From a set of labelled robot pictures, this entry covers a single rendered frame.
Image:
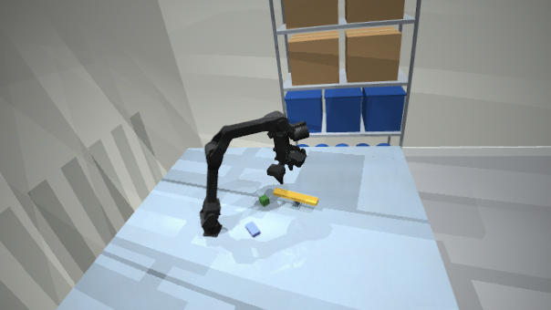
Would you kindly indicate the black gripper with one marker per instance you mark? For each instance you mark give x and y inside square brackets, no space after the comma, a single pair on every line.
[278,170]

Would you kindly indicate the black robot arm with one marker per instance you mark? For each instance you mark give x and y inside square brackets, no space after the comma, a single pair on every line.
[279,128]

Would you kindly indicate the green block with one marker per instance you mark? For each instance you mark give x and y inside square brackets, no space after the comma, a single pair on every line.
[264,200]

